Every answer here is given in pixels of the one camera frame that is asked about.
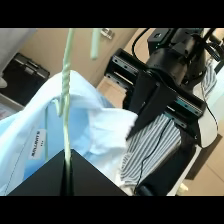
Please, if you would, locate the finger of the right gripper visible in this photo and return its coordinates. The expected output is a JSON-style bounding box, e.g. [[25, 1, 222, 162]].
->
[[127, 70, 160, 116], [126, 82, 178, 141]]

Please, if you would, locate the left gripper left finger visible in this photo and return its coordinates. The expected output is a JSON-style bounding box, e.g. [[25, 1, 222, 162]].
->
[[8, 149, 66, 197]]

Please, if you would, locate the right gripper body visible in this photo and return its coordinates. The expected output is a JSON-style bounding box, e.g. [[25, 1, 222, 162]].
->
[[106, 48, 208, 136]]

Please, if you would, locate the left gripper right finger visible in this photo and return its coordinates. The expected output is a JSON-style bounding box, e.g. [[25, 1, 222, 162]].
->
[[70, 149, 128, 197]]

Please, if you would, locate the light blue shirt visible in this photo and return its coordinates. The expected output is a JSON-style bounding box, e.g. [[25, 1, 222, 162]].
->
[[0, 69, 139, 197]]

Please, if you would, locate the blue white striped shirt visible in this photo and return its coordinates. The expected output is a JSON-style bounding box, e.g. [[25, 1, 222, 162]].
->
[[118, 59, 219, 189]]

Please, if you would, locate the black case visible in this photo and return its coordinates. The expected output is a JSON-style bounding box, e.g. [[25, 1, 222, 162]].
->
[[0, 52, 51, 108]]

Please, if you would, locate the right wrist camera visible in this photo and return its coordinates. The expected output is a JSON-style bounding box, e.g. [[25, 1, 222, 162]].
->
[[147, 29, 175, 51]]

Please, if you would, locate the wall socket plate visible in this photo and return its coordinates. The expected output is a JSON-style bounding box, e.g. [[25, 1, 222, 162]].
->
[[100, 28, 115, 40]]

